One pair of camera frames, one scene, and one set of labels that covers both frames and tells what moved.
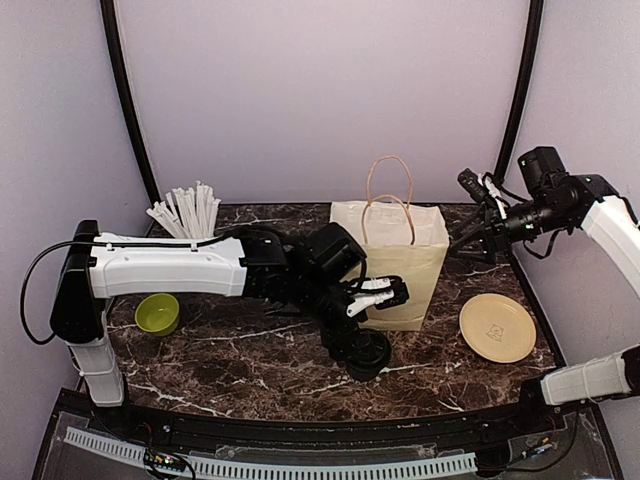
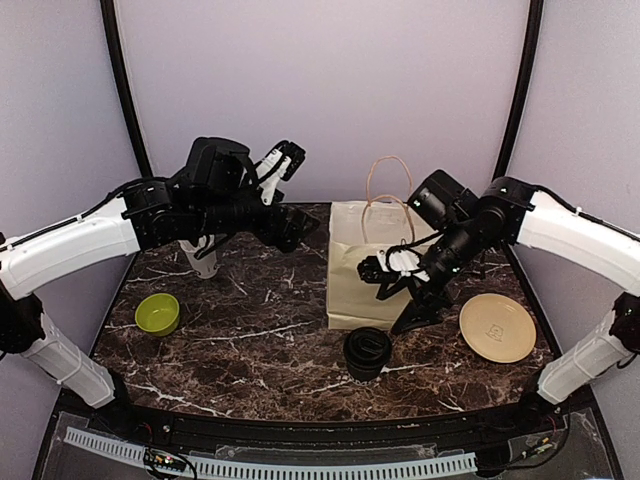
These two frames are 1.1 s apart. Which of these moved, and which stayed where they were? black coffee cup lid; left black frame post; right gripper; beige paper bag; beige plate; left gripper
Moved: right gripper; left gripper
Stayed: beige plate; black coffee cup lid; beige paper bag; left black frame post
